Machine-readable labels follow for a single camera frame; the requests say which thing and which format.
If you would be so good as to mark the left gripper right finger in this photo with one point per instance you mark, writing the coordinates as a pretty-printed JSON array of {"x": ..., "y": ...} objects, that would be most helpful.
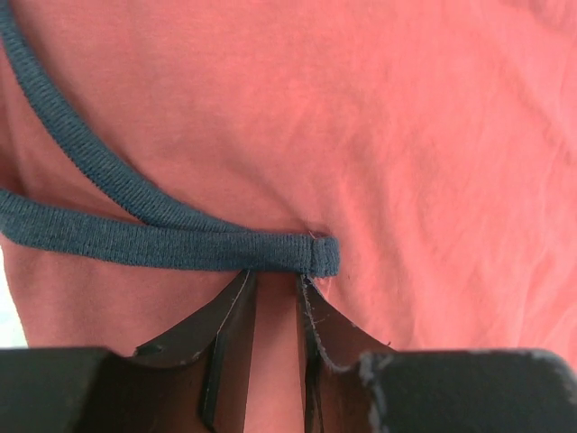
[{"x": 335, "y": 399}]

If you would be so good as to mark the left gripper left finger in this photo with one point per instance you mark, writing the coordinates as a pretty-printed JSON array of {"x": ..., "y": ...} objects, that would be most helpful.
[{"x": 209, "y": 355}]

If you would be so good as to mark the red tank top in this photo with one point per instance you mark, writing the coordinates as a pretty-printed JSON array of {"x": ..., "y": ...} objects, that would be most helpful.
[{"x": 416, "y": 159}]

